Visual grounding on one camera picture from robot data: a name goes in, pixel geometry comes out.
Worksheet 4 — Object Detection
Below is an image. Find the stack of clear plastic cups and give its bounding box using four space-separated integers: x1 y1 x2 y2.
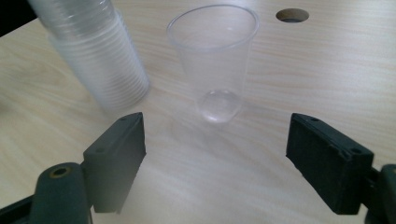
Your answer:
26 0 151 110

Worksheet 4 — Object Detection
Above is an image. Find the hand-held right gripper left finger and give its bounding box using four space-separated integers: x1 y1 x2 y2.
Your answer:
82 111 148 216

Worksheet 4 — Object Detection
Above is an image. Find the single clear plastic cup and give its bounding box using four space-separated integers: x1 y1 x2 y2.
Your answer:
165 3 261 124

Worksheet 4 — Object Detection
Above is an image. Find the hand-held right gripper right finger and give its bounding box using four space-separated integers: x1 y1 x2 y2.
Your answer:
285 112 375 216

